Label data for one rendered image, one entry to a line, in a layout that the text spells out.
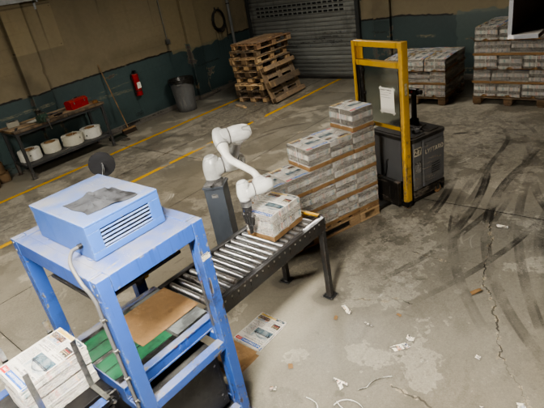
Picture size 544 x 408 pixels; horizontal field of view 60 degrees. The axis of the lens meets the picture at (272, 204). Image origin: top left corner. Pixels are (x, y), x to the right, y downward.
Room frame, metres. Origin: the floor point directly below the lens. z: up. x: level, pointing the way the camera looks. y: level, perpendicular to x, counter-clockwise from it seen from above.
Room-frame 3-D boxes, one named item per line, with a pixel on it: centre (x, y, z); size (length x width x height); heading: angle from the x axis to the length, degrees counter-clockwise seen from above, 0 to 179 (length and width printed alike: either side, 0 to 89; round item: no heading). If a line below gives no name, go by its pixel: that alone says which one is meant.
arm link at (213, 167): (4.12, 0.48, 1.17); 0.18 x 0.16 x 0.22; 106
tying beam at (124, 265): (2.43, 0.97, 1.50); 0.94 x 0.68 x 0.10; 46
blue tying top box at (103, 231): (2.43, 0.97, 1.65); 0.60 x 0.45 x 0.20; 46
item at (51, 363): (2.02, 1.37, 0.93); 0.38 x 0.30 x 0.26; 136
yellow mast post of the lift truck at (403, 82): (4.75, -1.53, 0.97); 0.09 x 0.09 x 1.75; 27
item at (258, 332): (3.14, 0.29, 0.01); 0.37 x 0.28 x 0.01; 136
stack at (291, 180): (4.51, -0.35, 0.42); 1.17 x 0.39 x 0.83; 117
